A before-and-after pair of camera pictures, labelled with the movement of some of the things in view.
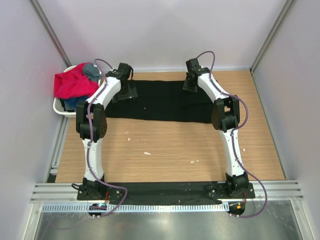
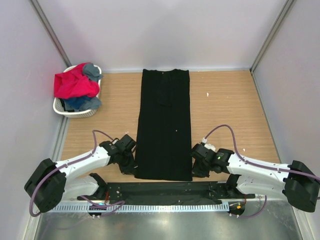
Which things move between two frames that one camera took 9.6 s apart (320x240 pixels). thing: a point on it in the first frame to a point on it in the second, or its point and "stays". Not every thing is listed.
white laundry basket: (57, 106) stays
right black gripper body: (188, 86) to (201, 169)
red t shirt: (72, 83) stays
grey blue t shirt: (92, 72) stays
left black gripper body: (127, 83) to (127, 164)
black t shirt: (165, 101) to (164, 147)
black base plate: (167, 193) stays
